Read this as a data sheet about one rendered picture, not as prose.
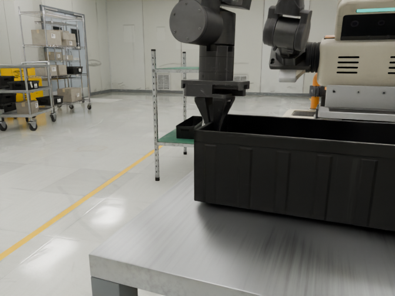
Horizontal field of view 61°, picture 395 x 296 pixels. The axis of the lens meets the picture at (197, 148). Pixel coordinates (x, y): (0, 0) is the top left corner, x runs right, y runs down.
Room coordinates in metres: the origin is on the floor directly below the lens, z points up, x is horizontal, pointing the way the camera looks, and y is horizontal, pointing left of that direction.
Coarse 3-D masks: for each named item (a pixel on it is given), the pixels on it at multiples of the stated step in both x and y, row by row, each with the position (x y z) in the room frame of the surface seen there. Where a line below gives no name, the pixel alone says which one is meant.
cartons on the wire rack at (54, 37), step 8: (32, 32) 6.17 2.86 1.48; (40, 32) 6.12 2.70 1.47; (48, 32) 6.17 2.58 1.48; (56, 32) 6.37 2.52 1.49; (64, 32) 6.67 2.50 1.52; (32, 40) 6.17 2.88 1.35; (40, 40) 6.12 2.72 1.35; (48, 40) 6.15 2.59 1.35; (56, 40) 6.35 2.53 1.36; (64, 40) 6.66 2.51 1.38; (72, 40) 6.88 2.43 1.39; (40, 72) 6.05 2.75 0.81; (56, 72) 6.30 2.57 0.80; (64, 72) 6.52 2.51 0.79; (64, 88) 6.80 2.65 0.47; (72, 88) 6.81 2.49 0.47; (80, 88) 6.99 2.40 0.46; (64, 96) 6.64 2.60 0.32; (72, 96) 6.65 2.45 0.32; (80, 96) 6.95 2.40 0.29
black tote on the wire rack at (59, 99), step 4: (44, 96) 6.30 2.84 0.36; (48, 96) 6.41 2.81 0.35; (56, 96) 6.42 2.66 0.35; (60, 96) 6.30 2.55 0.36; (40, 100) 6.08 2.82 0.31; (44, 100) 6.28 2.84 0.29; (48, 100) 6.03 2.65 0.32; (56, 100) 6.21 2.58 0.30; (60, 100) 6.29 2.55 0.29; (40, 104) 6.09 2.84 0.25; (44, 104) 6.07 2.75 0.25; (48, 104) 6.04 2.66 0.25; (56, 104) 6.22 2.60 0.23
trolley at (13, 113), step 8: (24, 64) 4.86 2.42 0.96; (48, 64) 5.67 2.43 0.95; (24, 72) 4.86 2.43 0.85; (48, 72) 5.62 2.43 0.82; (48, 80) 5.62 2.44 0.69; (8, 88) 5.23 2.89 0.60; (40, 88) 5.23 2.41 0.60; (48, 88) 5.55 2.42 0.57; (24, 96) 5.62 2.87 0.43; (0, 112) 4.87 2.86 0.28; (8, 112) 5.13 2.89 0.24; (16, 112) 5.32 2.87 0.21; (40, 112) 5.13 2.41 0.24; (0, 120) 4.86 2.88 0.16; (0, 128) 4.84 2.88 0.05; (32, 128) 4.86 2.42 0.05
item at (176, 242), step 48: (192, 192) 0.53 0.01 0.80; (144, 240) 0.38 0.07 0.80; (192, 240) 0.38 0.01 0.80; (240, 240) 0.38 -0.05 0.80; (288, 240) 0.38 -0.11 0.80; (336, 240) 0.38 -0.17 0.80; (384, 240) 0.38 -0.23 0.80; (96, 288) 0.34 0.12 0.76; (144, 288) 0.32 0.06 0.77; (192, 288) 0.30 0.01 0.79; (240, 288) 0.28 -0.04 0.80; (288, 288) 0.28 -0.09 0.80; (336, 288) 0.28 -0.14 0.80; (384, 288) 0.28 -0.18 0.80
